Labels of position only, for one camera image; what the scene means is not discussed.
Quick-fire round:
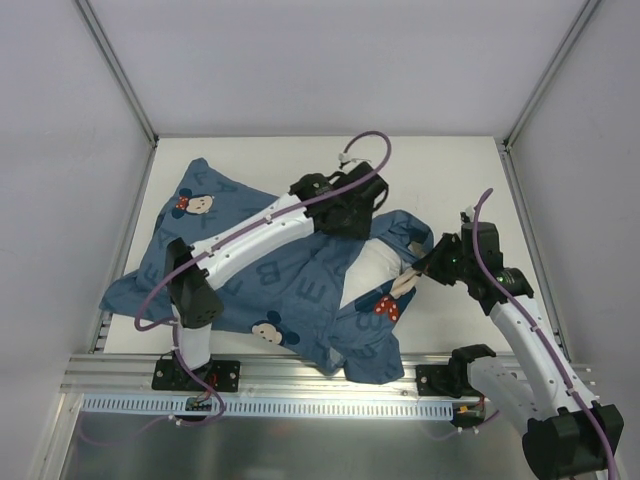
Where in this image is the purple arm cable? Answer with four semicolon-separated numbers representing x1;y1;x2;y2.
134;130;392;332
469;187;621;480

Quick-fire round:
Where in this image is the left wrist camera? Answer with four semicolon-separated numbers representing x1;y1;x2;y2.
338;152;355;169

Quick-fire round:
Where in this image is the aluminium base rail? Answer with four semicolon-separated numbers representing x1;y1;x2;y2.
59;352;596;401

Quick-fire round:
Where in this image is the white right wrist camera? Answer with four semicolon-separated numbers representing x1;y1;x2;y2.
460;205;475;224

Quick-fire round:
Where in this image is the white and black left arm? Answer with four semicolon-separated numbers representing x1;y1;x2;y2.
165;162;389;390

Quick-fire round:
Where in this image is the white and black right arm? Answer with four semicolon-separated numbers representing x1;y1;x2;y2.
412;221;624;479

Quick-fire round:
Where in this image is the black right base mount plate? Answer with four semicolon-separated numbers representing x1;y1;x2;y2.
415;364;481;399

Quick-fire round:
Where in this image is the left aluminium frame post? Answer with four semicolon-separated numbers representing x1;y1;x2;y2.
73;0;159;148

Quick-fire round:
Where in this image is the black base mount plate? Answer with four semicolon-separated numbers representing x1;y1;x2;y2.
415;364;481;399
151;356;241;393

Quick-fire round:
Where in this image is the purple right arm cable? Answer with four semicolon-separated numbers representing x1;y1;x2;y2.
469;187;621;480

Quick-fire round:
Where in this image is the blue cartoon print pillowcase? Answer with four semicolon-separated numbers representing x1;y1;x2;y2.
101;158;434;384

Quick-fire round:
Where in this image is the white slotted cable duct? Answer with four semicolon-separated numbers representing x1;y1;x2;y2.
82;394;454;421

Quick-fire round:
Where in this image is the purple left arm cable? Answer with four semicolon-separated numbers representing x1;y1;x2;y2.
134;130;392;332

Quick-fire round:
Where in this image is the right aluminium frame post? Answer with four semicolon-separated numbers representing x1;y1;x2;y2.
501;0;603;151

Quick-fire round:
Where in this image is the aluminium frame post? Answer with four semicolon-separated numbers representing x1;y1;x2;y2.
73;0;159;148
501;0;603;151

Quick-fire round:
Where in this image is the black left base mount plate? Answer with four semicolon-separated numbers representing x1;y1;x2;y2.
151;356;241;393

